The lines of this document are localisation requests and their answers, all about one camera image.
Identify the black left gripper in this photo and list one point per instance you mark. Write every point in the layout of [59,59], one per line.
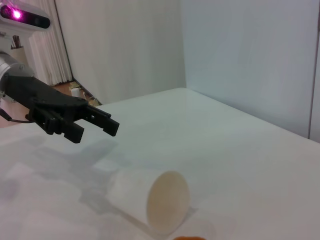
[37,92]

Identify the white paper cup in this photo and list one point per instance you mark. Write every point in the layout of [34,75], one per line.
[140,195]

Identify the cardboard scraps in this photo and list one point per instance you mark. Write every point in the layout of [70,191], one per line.
[93,101]

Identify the small white bottle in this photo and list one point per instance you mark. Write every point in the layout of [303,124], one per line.
[75,92]

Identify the white pleated curtain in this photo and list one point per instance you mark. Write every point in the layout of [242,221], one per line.
[52,45]

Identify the white holder with brown sticks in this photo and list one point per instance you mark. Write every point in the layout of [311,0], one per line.
[18,53]

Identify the brown liquid stain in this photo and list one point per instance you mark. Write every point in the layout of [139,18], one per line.
[190,238]

